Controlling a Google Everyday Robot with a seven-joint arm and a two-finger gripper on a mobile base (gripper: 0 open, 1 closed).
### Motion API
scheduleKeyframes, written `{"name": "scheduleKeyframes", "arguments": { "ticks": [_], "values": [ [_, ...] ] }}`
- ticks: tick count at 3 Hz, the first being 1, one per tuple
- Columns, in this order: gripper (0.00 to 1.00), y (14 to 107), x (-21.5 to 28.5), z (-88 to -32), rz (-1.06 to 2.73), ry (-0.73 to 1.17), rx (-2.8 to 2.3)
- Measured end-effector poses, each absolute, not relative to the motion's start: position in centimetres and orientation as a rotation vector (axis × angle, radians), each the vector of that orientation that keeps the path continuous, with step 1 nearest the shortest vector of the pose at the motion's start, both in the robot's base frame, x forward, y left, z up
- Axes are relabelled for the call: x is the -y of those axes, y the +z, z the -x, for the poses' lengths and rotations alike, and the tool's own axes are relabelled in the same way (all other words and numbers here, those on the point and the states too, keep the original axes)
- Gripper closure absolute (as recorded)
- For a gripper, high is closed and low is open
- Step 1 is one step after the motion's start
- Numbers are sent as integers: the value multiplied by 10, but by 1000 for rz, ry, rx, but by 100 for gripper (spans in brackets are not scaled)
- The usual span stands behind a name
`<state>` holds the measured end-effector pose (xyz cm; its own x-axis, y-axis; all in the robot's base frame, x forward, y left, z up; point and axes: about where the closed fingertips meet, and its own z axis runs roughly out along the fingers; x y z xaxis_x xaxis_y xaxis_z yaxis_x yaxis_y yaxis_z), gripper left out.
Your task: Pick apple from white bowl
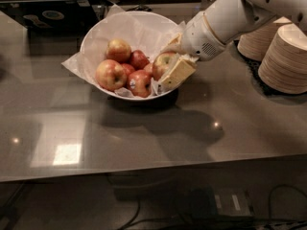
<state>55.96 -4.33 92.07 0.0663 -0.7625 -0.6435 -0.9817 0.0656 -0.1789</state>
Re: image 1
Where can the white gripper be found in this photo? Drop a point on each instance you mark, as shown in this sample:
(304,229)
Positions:
(199,38)

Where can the large red-yellow apple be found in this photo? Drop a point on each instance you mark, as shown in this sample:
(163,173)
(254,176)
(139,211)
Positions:
(161,64)
(111,75)

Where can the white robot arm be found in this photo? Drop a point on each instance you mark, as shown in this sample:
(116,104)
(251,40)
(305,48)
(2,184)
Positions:
(231,18)

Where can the red apple partly hidden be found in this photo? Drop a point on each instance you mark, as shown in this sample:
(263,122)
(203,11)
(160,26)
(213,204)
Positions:
(149,69)

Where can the dark red apple back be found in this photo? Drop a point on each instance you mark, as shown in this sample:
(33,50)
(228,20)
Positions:
(138,59)

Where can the red apple with sticker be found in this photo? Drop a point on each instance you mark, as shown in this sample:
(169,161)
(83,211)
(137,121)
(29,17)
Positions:
(139,83)

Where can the small red apple middle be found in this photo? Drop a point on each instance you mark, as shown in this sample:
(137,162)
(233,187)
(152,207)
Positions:
(128,68)

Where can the white bowl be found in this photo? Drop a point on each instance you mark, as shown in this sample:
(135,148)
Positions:
(147,31)

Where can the red-yellow apple back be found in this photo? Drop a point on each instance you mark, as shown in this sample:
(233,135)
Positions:
(118,50)

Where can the white paper liner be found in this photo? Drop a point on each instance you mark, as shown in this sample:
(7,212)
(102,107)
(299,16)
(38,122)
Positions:
(146,31)

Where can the far stack paper plates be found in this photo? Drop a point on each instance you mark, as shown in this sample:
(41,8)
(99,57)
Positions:
(255,45)

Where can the stack paper plates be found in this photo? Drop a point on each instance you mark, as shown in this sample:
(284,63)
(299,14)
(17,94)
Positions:
(284,66)
(255,45)

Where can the black mat under plates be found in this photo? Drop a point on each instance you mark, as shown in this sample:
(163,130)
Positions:
(282,67)

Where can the near stack paper plates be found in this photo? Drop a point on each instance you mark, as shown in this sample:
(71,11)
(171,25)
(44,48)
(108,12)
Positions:
(284,66)

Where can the black tray with stickers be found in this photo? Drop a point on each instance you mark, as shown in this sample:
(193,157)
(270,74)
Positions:
(51,15)

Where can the dark box under table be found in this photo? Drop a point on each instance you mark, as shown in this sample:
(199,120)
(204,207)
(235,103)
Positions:
(208,203)

